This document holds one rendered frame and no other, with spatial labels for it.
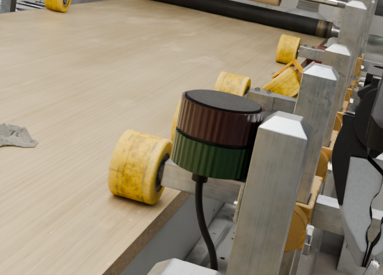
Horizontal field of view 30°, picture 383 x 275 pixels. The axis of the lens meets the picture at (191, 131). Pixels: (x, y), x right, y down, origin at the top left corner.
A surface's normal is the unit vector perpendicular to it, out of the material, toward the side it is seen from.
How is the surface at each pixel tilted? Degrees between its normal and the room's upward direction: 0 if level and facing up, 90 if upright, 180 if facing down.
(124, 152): 53
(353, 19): 90
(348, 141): 90
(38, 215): 0
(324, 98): 90
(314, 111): 90
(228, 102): 0
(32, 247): 0
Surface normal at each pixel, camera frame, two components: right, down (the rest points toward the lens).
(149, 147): -0.01, -0.64
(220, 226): 0.18, -0.94
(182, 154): -0.69, 0.07
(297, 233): -0.27, 0.22
